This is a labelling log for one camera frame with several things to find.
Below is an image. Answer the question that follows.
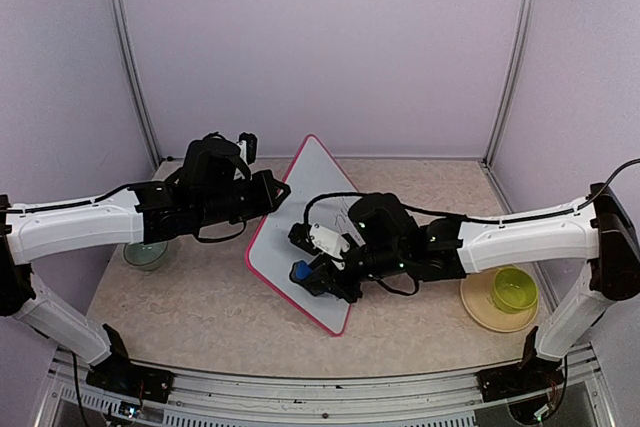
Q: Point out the pink framed whiteboard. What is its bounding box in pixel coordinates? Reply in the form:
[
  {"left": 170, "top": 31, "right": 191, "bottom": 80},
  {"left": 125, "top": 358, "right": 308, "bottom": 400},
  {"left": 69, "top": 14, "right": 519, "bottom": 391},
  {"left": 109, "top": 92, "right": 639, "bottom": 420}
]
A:
[{"left": 245, "top": 134, "right": 357, "bottom": 336}]

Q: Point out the left aluminium frame post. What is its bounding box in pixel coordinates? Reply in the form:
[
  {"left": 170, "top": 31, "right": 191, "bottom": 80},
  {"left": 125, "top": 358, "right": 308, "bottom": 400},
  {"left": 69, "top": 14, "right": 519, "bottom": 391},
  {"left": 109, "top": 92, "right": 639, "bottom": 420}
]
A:
[{"left": 109, "top": 0, "right": 163, "bottom": 169}]

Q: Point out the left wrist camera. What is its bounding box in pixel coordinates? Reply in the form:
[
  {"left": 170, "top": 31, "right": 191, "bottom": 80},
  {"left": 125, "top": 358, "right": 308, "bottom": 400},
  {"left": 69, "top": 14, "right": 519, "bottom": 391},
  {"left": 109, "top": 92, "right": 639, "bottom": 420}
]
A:
[{"left": 237, "top": 132, "right": 258, "bottom": 165}]

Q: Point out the blue whiteboard eraser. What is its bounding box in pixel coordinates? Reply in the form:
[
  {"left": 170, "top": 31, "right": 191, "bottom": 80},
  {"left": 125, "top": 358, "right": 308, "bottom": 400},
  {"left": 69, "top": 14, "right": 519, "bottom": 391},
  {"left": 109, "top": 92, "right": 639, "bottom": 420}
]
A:
[{"left": 289, "top": 260, "right": 313, "bottom": 283}]

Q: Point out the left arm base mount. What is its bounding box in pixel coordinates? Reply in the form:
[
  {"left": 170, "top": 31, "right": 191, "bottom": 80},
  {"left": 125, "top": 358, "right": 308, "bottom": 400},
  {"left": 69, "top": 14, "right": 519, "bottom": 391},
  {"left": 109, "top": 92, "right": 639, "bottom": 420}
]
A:
[{"left": 86, "top": 324, "right": 174, "bottom": 404}]

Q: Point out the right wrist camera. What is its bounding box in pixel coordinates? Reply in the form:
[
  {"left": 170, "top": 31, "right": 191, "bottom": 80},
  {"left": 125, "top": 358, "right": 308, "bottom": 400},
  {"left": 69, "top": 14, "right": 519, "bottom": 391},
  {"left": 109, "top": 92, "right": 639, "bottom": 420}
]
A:
[{"left": 288, "top": 223, "right": 351, "bottom": 263}]

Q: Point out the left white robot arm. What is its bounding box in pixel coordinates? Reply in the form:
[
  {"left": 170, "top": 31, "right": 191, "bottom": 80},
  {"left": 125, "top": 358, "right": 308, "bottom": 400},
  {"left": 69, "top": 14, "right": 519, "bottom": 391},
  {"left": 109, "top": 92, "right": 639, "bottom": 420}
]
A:
[{"left": 1, "top": 133, "right": 291, "bottom": 392}]

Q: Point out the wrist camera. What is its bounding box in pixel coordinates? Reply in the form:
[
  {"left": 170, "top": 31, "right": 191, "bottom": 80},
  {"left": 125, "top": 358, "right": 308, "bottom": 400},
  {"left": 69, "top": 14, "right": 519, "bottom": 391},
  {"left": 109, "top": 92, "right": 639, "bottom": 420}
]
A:
[
  {"left": 237, "top": 132, "right": 258, "bottom": 165},
  {"left": 288, "top": 223, "right": 351, "bottom": 263}
]

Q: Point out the right aluminium frame post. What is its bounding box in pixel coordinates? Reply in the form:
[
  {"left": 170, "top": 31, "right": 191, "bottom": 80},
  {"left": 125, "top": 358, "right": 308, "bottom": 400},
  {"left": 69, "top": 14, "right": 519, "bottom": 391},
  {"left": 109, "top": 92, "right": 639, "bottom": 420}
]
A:
[{"left": 483, "top": 0, "right": 535, "bottom": 170}]

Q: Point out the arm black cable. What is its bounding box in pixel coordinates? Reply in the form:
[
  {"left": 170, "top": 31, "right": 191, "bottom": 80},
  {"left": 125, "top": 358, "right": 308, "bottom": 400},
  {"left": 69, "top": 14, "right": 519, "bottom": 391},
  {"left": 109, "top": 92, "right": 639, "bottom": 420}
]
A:
[
  {"left": 302, "top": 158, "right": 640, "bottom": 297},
  {"left": 9, "top": 131, "right": 249, "bottom": 244}
]

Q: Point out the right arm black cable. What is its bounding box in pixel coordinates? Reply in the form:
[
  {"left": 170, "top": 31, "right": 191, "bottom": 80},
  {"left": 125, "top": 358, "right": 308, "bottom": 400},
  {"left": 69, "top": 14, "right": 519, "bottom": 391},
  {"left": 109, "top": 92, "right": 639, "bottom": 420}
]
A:
[{"left": 302, "top": 158, "right": 640, "bottom": 297}]

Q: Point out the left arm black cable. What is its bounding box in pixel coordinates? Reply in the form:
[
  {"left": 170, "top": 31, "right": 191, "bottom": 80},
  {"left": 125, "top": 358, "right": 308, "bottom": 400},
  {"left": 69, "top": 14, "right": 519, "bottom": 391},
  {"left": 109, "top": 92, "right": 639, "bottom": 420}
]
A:
[{"left": 9, "top": 131, "right": 249, "bottom": 244}]

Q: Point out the lime green bowl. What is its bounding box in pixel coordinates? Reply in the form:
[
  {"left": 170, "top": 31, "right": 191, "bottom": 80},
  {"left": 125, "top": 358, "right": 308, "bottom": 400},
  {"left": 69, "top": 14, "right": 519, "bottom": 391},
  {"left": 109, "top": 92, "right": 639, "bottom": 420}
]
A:
[{"left": 491, "top": 267, "right": 538, "bottom": 314}]

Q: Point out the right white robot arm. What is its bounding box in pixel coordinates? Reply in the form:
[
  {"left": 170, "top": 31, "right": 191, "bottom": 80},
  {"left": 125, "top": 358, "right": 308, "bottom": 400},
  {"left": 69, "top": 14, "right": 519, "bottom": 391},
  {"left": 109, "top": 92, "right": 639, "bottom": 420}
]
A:
[{"left": 289, "top": 183, "right": 639, "bottom": 391}]

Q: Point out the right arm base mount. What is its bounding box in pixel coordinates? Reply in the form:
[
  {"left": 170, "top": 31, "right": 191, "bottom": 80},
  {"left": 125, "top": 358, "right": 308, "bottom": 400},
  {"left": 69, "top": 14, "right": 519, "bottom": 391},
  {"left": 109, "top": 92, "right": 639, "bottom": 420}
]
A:
[{"left": 476, "top": 327, "right": 566, "bottom": 402}]

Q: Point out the beige round plate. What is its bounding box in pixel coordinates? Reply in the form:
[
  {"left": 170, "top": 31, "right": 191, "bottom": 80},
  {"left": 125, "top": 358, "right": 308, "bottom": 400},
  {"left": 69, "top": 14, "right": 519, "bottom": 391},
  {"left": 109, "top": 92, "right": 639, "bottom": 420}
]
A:
[{"left": 460, "top": 267, "right": 538, "bottom": 334}]

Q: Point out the aluminium frame post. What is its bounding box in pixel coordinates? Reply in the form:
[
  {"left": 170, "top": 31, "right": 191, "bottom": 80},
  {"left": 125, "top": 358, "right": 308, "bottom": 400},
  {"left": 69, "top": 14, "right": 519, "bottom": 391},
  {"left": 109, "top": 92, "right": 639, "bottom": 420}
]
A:
[
  {"left": 483, "top": 0, "right": 535, "bottom": 170},
  {"left": 109, "top": 0, "right": 163, "bottom": 169}
]

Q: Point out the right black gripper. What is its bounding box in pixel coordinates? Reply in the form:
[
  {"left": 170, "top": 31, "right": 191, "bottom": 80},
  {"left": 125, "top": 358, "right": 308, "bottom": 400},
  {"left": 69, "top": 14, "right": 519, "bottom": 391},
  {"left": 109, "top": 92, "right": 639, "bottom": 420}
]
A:
[{"left": 300, "top": 234, "right": 407, "bottom": 305}]

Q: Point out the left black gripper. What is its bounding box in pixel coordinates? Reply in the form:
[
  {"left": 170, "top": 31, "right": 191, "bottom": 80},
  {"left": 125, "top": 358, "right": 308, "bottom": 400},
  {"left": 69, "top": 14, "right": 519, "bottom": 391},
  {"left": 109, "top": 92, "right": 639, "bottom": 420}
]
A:
[{"left": 197, "top": 170, "right": 291, "bottom": 229}]

